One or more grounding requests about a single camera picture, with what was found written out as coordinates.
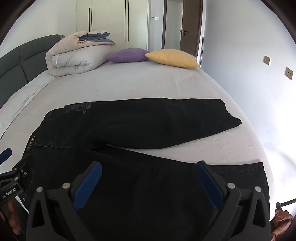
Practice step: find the purple pillow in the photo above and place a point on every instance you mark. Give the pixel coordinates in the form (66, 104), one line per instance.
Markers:
(128, 55)

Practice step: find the grey padded headboard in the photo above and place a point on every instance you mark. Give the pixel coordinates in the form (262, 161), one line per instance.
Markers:
(13, 62)

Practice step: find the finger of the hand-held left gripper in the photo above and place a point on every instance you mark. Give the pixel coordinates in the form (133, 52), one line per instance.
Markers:
(5, 155)

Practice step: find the bed with white sheet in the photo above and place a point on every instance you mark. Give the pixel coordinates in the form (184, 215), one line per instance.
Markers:
(138, 81)

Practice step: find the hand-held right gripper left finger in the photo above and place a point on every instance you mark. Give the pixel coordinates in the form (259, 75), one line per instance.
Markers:
(89, 185)

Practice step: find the grey wall socket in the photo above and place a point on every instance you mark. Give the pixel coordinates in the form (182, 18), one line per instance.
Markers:
(267, 60)
(289, 73)

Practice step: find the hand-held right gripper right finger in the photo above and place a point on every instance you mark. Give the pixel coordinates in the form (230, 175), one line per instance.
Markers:
(209, 185)

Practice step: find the white wardrobe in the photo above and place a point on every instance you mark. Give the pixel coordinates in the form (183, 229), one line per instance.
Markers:
(104, 18)

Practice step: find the person's left hand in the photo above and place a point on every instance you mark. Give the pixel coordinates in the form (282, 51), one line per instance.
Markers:
(13, 217)

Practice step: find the black pants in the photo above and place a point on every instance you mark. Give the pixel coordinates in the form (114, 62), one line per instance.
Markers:
(138, 125)

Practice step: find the flat white pillow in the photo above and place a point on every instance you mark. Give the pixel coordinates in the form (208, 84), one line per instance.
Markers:
(20, 102)

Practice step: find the folded beige duvet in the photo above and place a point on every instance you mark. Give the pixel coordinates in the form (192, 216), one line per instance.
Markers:
(74, 58)

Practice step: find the brown wooden door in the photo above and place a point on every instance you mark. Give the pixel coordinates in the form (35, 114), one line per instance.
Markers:
(192, 18)

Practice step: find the dark metal bar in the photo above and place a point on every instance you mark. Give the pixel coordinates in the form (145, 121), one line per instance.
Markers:
(285, 203)

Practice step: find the wall light switch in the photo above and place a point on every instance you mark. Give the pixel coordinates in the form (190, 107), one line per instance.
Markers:
(155, 18)

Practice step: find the brown crumpled bag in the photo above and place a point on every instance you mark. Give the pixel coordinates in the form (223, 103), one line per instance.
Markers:
(281, 223)

